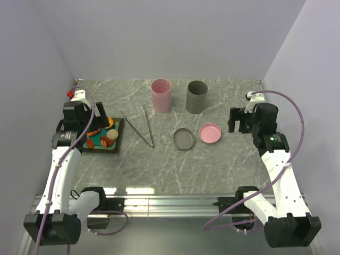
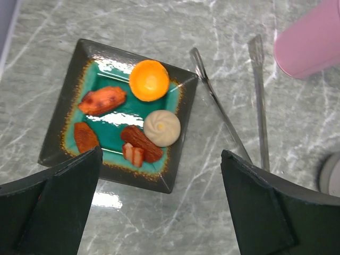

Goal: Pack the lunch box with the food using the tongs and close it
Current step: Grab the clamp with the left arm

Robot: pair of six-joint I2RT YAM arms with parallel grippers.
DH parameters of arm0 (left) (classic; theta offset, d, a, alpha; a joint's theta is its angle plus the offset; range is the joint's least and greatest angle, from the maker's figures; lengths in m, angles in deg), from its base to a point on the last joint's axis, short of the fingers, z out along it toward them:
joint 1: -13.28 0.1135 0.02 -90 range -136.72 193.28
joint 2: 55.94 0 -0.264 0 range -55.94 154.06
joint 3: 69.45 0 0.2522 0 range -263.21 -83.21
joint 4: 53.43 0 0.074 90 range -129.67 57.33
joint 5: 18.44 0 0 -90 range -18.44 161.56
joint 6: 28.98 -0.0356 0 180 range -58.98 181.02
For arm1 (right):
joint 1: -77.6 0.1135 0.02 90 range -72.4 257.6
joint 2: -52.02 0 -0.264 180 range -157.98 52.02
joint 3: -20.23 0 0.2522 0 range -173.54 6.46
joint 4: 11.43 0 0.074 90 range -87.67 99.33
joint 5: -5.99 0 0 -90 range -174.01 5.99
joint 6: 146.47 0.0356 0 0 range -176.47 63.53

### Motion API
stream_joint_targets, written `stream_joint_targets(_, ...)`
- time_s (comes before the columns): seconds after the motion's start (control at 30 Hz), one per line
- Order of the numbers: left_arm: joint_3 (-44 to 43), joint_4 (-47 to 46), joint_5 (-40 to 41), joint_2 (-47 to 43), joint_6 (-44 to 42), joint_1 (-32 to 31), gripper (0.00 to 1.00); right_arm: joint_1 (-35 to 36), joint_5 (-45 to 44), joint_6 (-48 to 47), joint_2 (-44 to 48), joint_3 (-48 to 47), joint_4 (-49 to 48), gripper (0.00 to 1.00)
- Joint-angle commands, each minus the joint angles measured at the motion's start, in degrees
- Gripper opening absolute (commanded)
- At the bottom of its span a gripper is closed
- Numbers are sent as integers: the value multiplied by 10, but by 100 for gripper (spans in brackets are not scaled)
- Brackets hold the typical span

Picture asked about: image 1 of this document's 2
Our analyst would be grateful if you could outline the beige round bun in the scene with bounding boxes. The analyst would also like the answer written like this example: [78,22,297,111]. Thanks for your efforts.
[106,129,119,141]

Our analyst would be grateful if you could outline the red shrimp piece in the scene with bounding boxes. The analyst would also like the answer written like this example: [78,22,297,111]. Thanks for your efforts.
[87,129,101,137]

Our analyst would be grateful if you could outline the brown sausage piece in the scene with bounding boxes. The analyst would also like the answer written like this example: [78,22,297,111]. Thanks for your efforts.
[86,138,95,149]

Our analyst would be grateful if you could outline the metal tongs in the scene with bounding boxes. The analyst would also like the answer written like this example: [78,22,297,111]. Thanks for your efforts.
[120,105,155,149]

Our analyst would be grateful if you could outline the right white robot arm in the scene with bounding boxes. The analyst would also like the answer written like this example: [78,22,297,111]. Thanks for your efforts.
[228,103,321,248]

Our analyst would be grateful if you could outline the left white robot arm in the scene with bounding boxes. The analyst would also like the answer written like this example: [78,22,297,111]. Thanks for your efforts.
[23,99,108,247]

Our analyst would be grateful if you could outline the orange fruit piece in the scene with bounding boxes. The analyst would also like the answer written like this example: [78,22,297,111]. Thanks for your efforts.
[105,117,114,129]

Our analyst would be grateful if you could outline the black teal square plate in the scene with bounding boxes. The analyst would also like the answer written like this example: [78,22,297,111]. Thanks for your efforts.
[83,118,124,154]

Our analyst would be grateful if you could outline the brown red meat piece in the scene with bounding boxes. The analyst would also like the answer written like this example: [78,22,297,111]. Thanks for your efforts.
[100,135,114,148]

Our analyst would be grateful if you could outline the pink round lid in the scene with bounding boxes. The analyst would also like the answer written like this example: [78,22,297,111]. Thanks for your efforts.
[199,123,222,144]

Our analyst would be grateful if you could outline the grey cylindrical container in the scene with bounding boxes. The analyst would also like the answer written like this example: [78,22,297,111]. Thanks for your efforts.
[185,80,208,114]

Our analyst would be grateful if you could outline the grey round lid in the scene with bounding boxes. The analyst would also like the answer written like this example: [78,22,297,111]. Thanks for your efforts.
[173,127,196,150]

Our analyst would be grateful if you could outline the pink cylindrical container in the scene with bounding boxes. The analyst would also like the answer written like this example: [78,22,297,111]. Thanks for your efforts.
[151,79,172,113]

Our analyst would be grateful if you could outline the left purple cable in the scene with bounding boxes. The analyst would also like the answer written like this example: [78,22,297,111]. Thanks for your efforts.
[34,86,129,255]

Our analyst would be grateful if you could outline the purple cable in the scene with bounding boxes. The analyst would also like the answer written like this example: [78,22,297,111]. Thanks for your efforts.
[34,86,129,255]
[203,90,305,236]

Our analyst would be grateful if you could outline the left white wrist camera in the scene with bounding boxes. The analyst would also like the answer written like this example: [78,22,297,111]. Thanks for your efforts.
[66,89,88,104]

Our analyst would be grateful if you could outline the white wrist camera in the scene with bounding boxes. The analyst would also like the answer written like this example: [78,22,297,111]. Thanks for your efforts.
[66,89,88,104]
[244,91,265,113]

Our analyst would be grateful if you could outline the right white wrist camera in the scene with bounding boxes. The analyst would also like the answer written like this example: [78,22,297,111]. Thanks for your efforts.
[244,91,265,113]

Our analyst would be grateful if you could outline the aluminium mounting rail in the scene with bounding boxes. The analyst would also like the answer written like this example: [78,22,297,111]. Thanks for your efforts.
[29,193,310,219]

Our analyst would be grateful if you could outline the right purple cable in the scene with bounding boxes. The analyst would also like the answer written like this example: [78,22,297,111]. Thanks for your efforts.
[203,90,305,236]

